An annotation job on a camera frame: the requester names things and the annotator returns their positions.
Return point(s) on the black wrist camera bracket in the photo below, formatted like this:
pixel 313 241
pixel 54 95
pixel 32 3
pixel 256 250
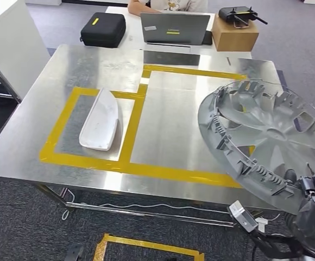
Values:
pixel 271 246

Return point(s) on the grey laptop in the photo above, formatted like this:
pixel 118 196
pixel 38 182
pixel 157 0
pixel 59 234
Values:
pixel 187 25

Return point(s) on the cardboard box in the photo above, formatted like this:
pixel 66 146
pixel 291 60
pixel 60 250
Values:
pixel 233 39

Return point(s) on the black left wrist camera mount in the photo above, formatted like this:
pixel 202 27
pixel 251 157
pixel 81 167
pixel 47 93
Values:
pixel 75 253

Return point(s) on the silver plastic wheel hubcap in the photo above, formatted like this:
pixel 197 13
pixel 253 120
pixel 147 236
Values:
pixel 276 137

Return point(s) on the white desk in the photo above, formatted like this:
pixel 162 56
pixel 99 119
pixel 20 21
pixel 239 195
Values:
pixel 131 32

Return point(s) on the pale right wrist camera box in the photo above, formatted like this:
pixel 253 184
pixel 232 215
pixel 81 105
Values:
pixel 241 216

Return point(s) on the steel workbench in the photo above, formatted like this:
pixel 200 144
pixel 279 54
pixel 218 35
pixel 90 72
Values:
pixel 173 122

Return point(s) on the white plastic cover part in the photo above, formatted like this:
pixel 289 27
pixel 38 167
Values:
pixel 100 119

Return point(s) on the black remote controller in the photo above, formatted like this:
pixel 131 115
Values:
pixel 233 14

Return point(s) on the person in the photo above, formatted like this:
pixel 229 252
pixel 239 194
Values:
pixel 184 4

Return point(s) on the small black item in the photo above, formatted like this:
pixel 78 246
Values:
pixel 207 38

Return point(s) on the black zip case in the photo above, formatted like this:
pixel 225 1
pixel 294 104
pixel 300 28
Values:
pixel 103 32

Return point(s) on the person's forearm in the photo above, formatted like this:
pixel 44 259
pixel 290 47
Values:
pixel 138 8

